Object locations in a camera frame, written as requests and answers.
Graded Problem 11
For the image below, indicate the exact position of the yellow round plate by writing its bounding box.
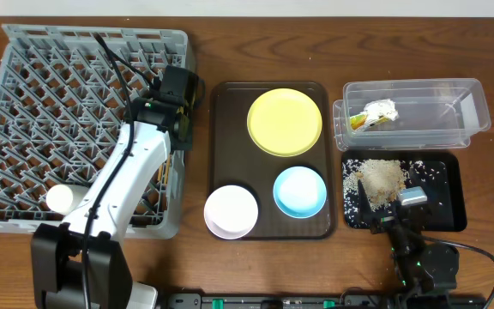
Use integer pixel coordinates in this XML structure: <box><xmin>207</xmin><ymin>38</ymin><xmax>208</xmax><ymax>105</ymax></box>
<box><xmin>247</xmin><ymin>88</ymin><xmax>322</xmax><ymax>157</ymax></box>

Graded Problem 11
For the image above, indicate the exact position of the white tissue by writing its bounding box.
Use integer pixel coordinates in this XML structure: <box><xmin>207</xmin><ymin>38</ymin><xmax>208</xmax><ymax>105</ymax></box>
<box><xmin>364</xmin><ymin>99</ymin><xmax>399</xmax><ymax>124</ymax></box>

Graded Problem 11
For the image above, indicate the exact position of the wooden chopstick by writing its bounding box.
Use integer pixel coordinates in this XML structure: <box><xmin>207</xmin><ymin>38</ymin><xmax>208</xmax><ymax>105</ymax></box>
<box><xmin>163</xmin><ymin>154</ymin><xmax>171</xmax><ymax>186</ymax></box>
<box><xmin>157</xmin><ymin>164</ymin><xmax>165</xmax><ymax>183</ymax></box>

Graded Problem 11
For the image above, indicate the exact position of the black waste tray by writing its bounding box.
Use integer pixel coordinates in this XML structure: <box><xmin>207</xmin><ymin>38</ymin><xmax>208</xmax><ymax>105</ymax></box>
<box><xmin>341</xmin><ymin>150</ymin><xmax>467</xmax><ymax>232</ymax></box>

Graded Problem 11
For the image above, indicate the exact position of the grey plastic dish rack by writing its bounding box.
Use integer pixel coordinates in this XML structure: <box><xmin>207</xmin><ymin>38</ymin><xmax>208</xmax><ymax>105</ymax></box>
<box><xmin>0</xmin><ymin>24</ymin><xmax>196</xmax><ymax>233</ymax></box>

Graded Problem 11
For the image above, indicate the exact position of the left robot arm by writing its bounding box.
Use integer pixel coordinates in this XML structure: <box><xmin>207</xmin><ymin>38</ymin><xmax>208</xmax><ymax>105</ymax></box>
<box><xmin>31</xmin><ymin>66</ymin><xmax>205</xmax><ymax>308</ymax></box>

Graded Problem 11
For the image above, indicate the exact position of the dark brown serving tray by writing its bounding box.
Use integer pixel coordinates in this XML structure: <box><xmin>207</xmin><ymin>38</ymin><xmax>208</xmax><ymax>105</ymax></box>
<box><xmin>208</xmin><ymin>82</ymin><xmax>337</xmax><ymax>241</ymax></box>

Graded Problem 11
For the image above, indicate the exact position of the light blue bowl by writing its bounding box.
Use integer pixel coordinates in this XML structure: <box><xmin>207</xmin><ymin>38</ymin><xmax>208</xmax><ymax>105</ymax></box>
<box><xmin>273</xmin><ymin>166</ymin><xmax>327</xmax><ymax>219</ymax></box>

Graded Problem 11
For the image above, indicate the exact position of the colourful snack wrapper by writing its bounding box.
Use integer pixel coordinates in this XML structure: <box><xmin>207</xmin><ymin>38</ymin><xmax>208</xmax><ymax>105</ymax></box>
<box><xmin>350</xmin><ymin>112</ymin><xmax>388</xmax><ymax>131</ymax></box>

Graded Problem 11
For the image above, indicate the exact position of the cooked rice pile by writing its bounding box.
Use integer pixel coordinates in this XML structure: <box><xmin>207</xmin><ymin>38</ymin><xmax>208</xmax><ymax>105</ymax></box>
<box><xmin>342</xmin><ymin>157</ymin><xmax>445</xmax><ymax>215</ymax></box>

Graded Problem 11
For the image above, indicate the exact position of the pink white bowl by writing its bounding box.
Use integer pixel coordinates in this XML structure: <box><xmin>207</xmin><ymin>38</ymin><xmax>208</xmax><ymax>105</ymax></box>
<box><xmin>203</xmin><ymin>185</ymin><xmax>259</xmax><ymax>239</ymax></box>

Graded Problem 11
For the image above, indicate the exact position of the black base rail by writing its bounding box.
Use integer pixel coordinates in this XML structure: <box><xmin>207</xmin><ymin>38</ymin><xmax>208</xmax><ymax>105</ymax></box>
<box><xmin>156</xmin><ymin>293</ymin><xmax>485</xmax><ymax>309</ymax></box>

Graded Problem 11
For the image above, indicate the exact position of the white cup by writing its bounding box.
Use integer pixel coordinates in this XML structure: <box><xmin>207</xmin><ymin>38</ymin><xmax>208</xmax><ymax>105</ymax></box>
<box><xmin>46</xmin><ymin>184</ymin><xmax>89</xmax><ymax>215</ymax></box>

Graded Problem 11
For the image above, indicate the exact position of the clear plastic waste bin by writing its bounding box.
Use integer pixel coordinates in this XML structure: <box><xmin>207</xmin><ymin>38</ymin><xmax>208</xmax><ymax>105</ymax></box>
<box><xmin>333</xmin><ymin>78</ymin><xmax>491</xmax><ymax>152</ymax></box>

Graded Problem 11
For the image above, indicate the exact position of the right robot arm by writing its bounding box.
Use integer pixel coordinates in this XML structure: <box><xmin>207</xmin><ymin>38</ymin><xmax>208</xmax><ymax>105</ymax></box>
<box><xmin>358</xmin><ymin>181</ymin><xmax>460</xmax><ymax>308</ymax></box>

